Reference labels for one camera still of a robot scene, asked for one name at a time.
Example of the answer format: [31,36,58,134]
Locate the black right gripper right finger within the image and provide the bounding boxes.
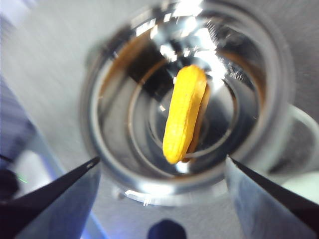
[229,158,319,232]

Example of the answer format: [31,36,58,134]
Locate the yellow corn cob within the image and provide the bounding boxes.
[162,64,208,164]

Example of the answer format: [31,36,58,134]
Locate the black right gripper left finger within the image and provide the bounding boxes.
[0,156,101,239]

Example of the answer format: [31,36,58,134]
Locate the pale green electric steamer pot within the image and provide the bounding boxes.
[79,0,319,239]

